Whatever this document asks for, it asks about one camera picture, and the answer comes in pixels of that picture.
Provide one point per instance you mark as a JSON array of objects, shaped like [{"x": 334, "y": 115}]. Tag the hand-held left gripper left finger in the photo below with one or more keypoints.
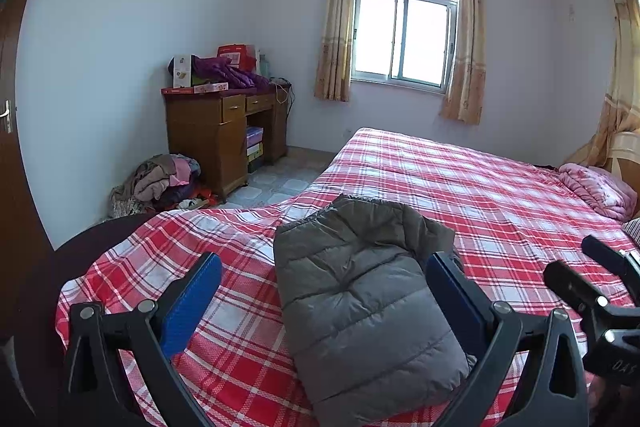
[{"x": 192, "y": 302}]

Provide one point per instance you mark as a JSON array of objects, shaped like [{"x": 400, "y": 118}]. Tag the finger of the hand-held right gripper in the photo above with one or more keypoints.
[
  {"x": 575, "y": 287},
  {"x": 612, "y": 254}
]

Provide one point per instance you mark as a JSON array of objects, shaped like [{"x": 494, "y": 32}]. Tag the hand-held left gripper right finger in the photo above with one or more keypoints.
[{"x": 455, "y": 297}]

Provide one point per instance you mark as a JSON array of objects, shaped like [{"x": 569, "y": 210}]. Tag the grey puffer jacket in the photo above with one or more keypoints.
[{"x": 360, "y": 307}]

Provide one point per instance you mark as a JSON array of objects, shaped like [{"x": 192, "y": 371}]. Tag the pile of clothes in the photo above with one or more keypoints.
[{"x": 160, "y": 184}]

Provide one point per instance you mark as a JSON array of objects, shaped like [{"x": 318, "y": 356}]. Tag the purple clothes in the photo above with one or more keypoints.
[{"x": 225, "y": 72}]

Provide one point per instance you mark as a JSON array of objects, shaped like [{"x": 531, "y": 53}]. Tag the striped pillow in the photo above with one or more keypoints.
[{"x": 634, "y": 229}]

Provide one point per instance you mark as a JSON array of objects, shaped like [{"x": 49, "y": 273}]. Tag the pink folded quilt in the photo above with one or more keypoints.
[{"x": 597, "y": 192}]

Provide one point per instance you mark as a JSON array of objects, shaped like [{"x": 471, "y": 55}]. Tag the wooden headboard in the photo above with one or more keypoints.
[{"x": 627, "y": 157}]

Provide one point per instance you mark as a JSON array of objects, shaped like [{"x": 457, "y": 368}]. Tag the red plaid bed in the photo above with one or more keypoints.
[{"x": 500, "y": 207}]

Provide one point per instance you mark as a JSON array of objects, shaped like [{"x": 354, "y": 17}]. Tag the stack of boxes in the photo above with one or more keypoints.
[{"x": 254, "y": 149}]

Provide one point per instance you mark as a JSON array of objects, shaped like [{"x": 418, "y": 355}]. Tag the wooden desk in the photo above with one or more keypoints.
[{"x": 200, "y": 137}]

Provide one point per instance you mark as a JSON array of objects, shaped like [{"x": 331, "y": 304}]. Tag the long beige curtain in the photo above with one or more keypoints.
[{"x": 620, "y": 72}]

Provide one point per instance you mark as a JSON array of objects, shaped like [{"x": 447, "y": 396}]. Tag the flat red box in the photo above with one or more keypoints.
[{"x": 195, "y": 88}]

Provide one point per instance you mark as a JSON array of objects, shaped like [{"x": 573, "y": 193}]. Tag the wooden door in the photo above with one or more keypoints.
[{"x": 20, "y": 157}]

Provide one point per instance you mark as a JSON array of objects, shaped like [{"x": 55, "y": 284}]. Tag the white box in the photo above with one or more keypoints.
[{"x": 182, "y": 72}]

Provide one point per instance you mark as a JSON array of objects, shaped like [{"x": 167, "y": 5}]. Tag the green bottle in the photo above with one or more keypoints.
[{"x": 265, "y": 64}]

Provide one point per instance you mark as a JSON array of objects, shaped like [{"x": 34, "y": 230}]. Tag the sliding window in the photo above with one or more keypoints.
[{"x": 405, "y": 32}]

